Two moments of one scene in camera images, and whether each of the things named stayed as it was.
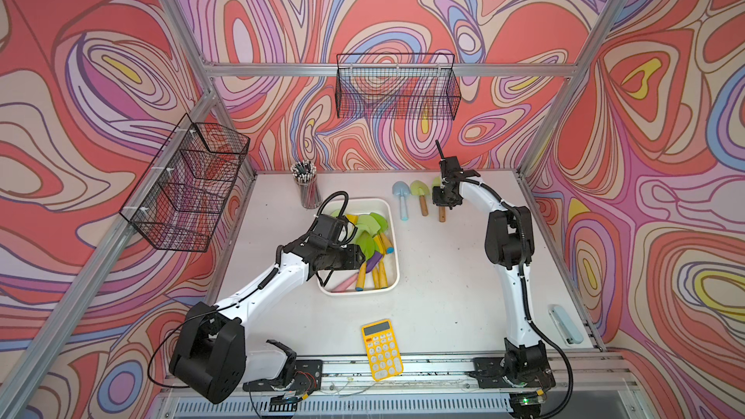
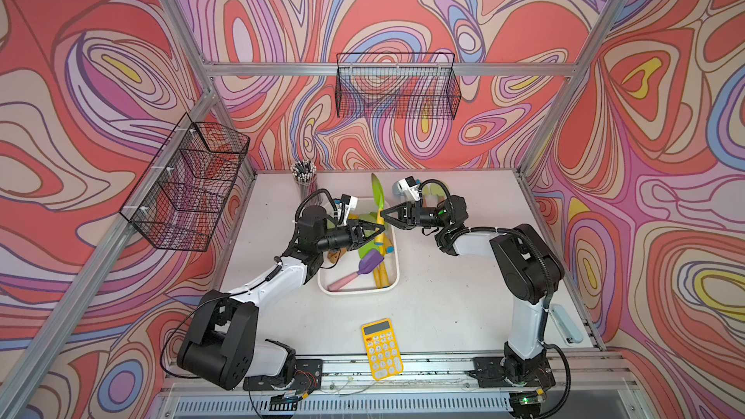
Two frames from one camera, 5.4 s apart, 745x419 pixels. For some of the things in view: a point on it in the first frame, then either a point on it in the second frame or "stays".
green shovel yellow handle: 367,242 -> 379,200
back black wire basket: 397,86 stays
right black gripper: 438,201 -> 404,212
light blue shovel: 401,188 stays
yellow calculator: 382,350 stays
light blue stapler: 570,336 stays
